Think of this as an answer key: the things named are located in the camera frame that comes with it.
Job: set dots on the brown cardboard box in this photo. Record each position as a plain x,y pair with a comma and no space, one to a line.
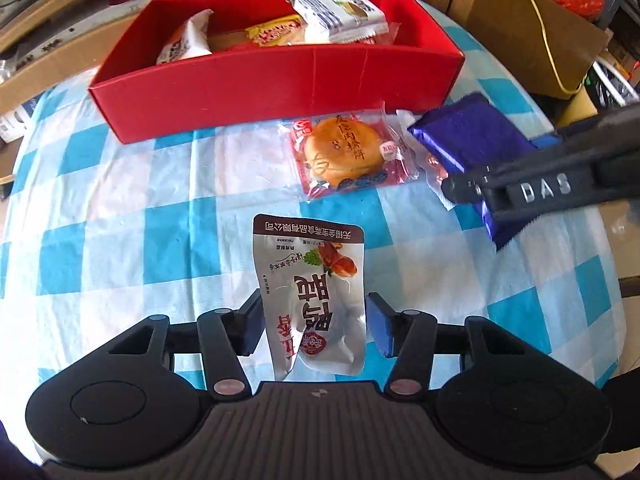
547,48

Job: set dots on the white chicken snack pouch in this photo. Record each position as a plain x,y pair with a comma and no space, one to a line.
310,275

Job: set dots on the blue white checkered tablecloth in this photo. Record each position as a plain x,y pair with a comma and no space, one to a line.
101,234

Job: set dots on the yellow dried mango bag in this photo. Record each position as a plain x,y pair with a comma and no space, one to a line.
279,32

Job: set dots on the pink sausage pack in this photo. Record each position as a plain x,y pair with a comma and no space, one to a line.
433,171

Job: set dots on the white noodle snack bag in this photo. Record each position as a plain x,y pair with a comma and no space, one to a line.
190,40

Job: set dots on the red cardboard box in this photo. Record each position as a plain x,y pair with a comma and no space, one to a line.
141,99

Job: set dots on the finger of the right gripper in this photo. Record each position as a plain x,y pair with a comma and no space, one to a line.
591,147
616,119

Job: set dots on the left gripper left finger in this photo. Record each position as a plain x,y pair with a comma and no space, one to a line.
224,335

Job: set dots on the white Kaprons wafer pack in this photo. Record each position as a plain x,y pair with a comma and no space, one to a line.
340,21

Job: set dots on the orange meat floss cake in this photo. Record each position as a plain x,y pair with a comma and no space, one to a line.
348,151

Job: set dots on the wooden TV stand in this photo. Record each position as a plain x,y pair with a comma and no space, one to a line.
49,41

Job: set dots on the purple foil snack pack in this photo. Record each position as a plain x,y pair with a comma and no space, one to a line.
468,135

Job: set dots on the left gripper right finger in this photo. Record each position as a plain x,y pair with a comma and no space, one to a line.
409,336

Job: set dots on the white box under shelf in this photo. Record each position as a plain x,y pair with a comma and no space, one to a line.
14,125

